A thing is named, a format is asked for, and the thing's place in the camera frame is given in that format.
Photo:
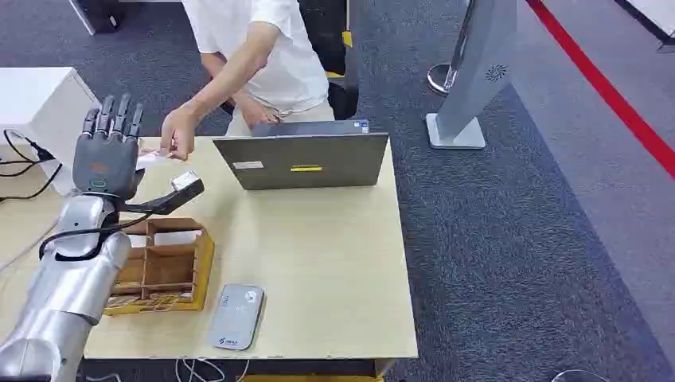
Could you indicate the left wrist camera pale box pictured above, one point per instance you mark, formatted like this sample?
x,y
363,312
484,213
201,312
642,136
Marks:
x,y
187,182

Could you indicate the person's left hand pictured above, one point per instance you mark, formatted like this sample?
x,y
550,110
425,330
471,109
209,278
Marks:
x,y
178,130

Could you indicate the white cabinet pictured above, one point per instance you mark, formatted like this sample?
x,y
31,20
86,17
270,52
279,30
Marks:
x,y
37,105

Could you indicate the white board with dark edge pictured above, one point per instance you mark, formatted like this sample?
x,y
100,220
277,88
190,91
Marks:
x,y
654,13

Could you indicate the wooden card box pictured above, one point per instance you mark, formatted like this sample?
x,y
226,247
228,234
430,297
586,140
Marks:
x,y
201,274

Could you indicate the grey card reader device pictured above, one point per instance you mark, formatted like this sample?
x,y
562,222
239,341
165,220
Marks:
x,y
236,316

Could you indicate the yellow frame under desk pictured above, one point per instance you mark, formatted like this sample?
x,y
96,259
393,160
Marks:
x,y
311,378

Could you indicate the white card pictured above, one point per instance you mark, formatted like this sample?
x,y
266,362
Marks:
x,y
174,238
138,241
152,161

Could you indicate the person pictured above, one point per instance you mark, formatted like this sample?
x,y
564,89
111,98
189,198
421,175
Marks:
x,y
295,58

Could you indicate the robot left hand grey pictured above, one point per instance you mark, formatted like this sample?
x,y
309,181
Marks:
x,y
105,163

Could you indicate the grey kiosk stand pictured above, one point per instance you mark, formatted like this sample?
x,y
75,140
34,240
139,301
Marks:
x,y
474,63

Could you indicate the grey laptop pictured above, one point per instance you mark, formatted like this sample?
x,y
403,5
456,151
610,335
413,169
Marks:
x,y
316,154

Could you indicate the chrome stanchion post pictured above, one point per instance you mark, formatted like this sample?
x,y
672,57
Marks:
x,y
440,78

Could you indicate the robot left arm silver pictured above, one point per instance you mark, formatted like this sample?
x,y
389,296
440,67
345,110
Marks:
x,y
68,287

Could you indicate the person's right hand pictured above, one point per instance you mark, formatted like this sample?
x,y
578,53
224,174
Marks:
x,y
258,112

